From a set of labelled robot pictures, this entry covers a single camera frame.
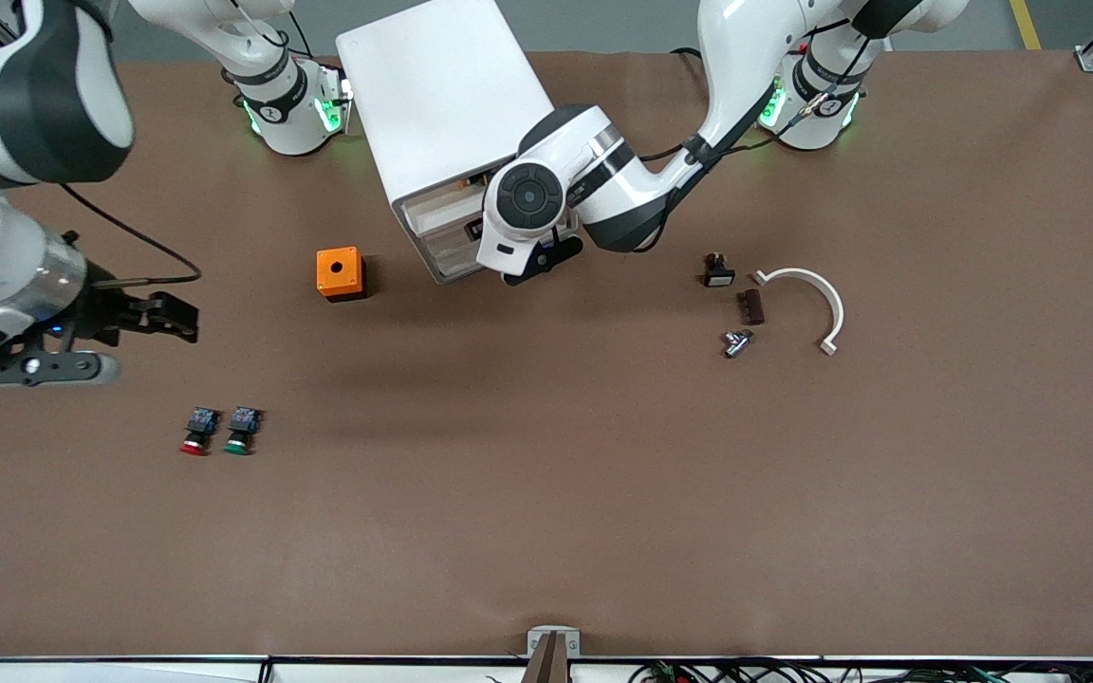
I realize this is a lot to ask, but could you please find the red push button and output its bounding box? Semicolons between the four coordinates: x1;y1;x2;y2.
179;407;220;457

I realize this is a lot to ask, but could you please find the green push button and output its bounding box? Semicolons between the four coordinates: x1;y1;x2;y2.
223;406;263;456

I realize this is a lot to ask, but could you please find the orange box with hole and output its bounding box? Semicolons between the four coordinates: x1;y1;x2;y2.
316;247;368;303

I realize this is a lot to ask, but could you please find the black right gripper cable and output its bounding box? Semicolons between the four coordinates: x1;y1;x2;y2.
58;183;203;287

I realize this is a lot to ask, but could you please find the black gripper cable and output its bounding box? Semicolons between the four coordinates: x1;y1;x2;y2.
58;183;203;287
639;24;856;164

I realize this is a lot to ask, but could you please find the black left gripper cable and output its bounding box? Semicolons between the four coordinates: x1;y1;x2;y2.
639;24;856;164

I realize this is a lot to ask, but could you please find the white curved bracket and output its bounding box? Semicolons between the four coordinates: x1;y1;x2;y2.
752;268;845;357

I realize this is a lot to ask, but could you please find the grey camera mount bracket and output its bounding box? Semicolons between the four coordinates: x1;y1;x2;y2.
527;625;582;683

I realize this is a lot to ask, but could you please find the black cable bundle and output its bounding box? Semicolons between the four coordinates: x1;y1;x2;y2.
630;658;1093;683

